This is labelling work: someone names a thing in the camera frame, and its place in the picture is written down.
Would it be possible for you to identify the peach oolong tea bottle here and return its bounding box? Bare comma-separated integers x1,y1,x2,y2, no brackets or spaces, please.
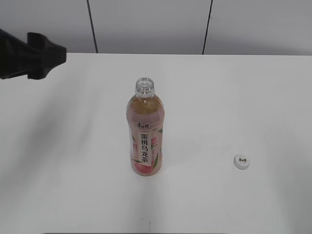
126,78,164,176

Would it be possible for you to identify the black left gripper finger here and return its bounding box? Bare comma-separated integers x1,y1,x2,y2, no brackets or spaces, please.
0,30,67,80

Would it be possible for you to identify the white bottle cap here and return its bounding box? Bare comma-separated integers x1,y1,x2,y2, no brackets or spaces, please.
234,154,250,170

